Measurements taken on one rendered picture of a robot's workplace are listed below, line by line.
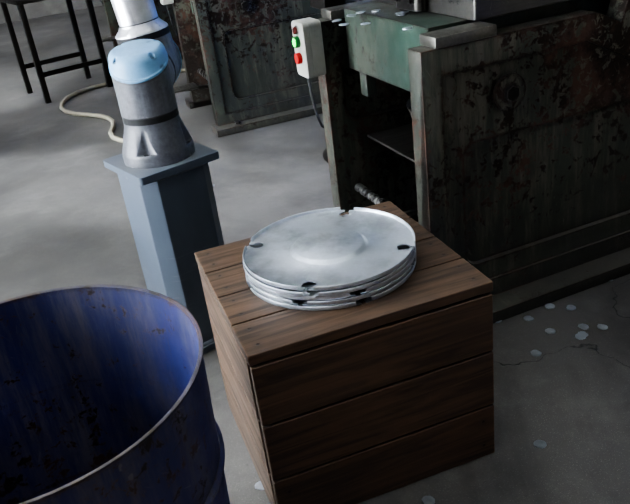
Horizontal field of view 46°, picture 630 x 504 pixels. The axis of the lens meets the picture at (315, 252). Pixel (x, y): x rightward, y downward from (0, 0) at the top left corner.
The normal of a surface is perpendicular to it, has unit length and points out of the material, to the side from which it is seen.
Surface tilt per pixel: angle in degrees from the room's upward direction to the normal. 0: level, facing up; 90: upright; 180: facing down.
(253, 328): 0
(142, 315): 88
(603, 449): 0
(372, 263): 0
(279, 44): 90
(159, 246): 90
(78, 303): 88
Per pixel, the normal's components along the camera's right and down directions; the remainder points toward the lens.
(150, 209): -0.11, 0.47
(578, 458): -0.12, -0.88
